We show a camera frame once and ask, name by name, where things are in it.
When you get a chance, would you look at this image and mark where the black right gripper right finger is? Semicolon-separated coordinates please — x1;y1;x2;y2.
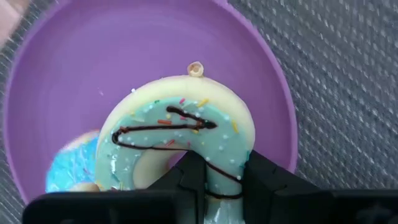
242;150;330;224

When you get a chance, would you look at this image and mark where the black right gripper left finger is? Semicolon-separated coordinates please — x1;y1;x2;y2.
148;151;206;224

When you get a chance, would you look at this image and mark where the grey woven placemat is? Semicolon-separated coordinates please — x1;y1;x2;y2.
0;0;398;224

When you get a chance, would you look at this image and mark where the purple plate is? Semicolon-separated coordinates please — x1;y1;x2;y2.
2;0;299;205

